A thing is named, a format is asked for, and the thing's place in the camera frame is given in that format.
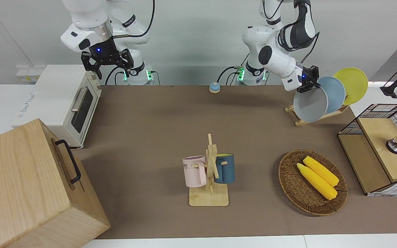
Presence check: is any black box handle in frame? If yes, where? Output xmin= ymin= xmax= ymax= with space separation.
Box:
xmin=54 ymin=139 xmax=82 ymax=184

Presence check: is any woven wicker basket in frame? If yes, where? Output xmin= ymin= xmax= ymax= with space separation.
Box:
xmin=278 ymin=149 xmax=348 ymax=217

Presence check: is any light blue plate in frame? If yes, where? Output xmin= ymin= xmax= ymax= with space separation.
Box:
xmin=317 ymin=76 xmax=346 ymax=114

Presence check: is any light wooden box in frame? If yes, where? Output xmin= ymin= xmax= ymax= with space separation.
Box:
xmin=0 ymin=118 xmax=111 ymax=248

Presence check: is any wooden mug rack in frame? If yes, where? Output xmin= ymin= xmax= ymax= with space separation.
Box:
xmin=189 ymin=133 xmax=230 ymax=207

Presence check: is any white toaster oven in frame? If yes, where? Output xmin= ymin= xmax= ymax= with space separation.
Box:
xmin=11 ymin=64 xmax=102 ymax=149

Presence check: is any white toaster oven handle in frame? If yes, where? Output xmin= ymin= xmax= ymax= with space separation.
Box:
xmin=71 ymin=86 xmax=88 ymax=113

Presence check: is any black base cable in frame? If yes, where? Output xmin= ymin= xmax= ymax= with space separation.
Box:
xmin=104 ymin=66 xmax=127 ymax=86
xmin=217 ymin=65 xmax=242 ymax=86

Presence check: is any yellow corn cob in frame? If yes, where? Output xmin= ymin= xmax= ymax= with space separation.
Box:
xmin=303 ymin=156 xmax=340 ymax=187
xmin=296 ymin=163 xmax=338 ymax=200

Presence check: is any brown table mat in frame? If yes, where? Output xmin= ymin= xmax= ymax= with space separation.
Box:
xmin=73 ymin=85 xmax=397 ymax=240

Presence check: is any pink mug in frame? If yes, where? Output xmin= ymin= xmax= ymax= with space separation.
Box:
xmin=182 ymin=155 xmax=208 ymax=188

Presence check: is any gray plate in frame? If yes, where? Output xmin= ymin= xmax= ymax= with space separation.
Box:
xmin=293 ymin=86 xmax=329 ymax=122

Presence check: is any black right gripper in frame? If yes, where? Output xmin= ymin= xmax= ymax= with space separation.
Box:
xmin=81 ymin=37 xmax=134 ymax=80

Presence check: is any black right base cable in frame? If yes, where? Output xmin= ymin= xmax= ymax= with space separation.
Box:
xmin=104 ymin=66 xmax=127 ymax=86

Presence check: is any white wall socket strip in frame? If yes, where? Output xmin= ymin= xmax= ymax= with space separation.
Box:
xmin=16 ymin=65 xmax=46 ymax=83

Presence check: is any dark blue mug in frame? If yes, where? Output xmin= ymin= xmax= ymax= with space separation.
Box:
xmin=214 ymin=153 xmax=236 ymax=184

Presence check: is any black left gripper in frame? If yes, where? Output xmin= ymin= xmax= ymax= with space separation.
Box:
xmin=297 ymin=65 xmax=322 ymax=94

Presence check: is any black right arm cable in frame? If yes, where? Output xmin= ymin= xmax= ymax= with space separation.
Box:
xmin=112 ymin=0 xmax=156 ymax=39

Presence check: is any wooden plate rack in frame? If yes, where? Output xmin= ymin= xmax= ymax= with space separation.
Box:
xmin=284 ymin=104 xmax=351 ymax=127

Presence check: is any black left base cable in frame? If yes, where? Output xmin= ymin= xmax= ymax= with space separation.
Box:
xmin=217 ymin=65 xmax=242 ymax=86

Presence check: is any wire and wood shelf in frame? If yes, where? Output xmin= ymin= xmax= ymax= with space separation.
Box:
xmin=337 ymin=103 xmax=397 ymax=197

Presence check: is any yellow plate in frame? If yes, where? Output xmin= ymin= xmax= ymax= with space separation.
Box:
xmin=333 ymin=68 xmax=369 ymax=105

